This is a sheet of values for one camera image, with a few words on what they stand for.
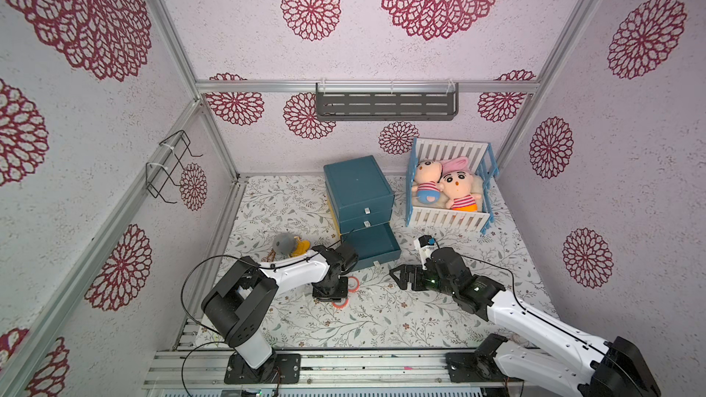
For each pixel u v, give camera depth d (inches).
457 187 38.3
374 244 38.4
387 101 36.7
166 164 30.0
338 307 33.5
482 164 42.2
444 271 24.7
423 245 28.8
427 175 40.5
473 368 26.6
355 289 34.6
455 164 42.1
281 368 28.9
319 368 29.4
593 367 16.2
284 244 36.5
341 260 26.1
